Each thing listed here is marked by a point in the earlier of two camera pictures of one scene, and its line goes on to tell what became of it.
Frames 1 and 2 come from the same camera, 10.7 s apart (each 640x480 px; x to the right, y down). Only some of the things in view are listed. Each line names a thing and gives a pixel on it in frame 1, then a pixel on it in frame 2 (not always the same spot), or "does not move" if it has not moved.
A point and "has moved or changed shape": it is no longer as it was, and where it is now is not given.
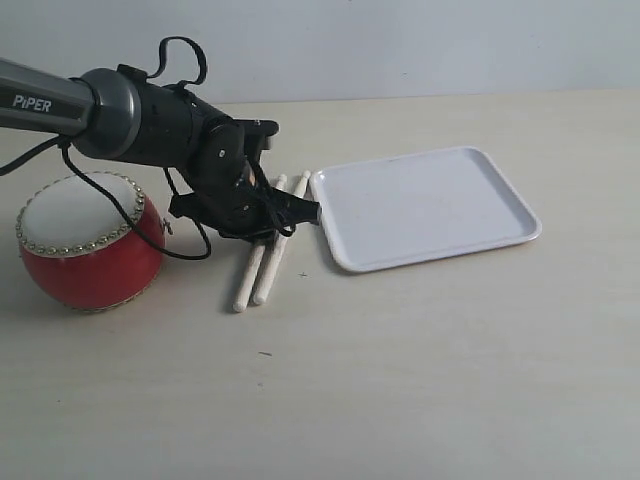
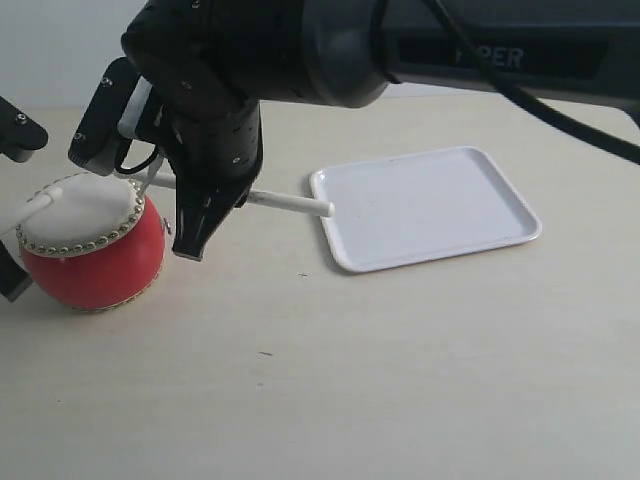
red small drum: x=78 y=251 does not move
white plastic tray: x=419 y=207 does not move
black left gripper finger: x=260 y=236 to x=14 y=279
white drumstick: x=276 y=249 has moved or changed shape
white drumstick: x=245 y=290 to x=30 y=209
